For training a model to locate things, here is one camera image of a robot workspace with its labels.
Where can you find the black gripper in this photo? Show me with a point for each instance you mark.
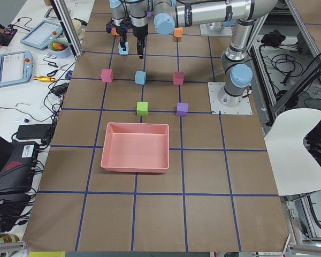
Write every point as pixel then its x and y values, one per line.
pixel 139 31
pixel 122 32

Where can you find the light blue foam block carried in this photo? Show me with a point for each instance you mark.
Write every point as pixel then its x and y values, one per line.
pixel 123 50

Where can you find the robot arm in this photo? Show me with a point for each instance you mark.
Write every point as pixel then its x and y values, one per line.
pixel 119 10
pixel 218 16

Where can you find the orange foam block window side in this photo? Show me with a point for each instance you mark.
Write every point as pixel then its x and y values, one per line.
pixel 114 31

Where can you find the light blue foam block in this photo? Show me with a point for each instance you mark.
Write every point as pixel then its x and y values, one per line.
pixel 140 77

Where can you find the pink foam block window side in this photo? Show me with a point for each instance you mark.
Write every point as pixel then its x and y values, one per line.
pixel 107 75

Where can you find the beige bowl with lemon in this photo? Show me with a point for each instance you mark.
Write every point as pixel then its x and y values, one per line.
pixel 78 28

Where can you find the dark pink foam block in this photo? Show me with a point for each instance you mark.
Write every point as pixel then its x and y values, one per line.
pixel 178 78

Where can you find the green foam block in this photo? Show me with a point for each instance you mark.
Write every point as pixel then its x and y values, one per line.
pixel 142 108

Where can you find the light blue bowl with fruit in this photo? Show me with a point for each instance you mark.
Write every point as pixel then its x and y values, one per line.
pixel 60 47

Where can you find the purple foam block near pink bin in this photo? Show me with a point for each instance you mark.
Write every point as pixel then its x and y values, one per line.
pixel 182 109

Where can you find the teach pendant far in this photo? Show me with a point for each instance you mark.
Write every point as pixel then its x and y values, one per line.
pixel 40 36

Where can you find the teach pendant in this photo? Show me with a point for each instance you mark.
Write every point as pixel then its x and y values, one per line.
pixel 40 36
pixel 15 68

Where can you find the brass cylinder tool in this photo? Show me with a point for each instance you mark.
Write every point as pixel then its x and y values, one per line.
pixel 44 78

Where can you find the pink plastic bin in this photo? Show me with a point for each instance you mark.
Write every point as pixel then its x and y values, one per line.
pixel 136 147

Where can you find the teach pendant near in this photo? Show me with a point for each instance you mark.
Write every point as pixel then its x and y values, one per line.
pixel 15 68

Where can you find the black power adapter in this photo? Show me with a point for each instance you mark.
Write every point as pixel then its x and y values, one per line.
pixel 36 131

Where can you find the black computer box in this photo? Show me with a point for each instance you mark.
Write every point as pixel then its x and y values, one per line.
pixel 17 160

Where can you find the white chair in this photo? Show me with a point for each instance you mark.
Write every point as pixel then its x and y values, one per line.
pixel 294 168

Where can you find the aluminium frame post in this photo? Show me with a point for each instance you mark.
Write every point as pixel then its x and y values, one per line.
pixel 65 20

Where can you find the black handled scissors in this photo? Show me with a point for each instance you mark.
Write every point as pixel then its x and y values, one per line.
pixel 57 68

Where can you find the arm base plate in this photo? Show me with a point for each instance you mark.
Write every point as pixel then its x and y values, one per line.
pixel 222 103
pixel 215 29

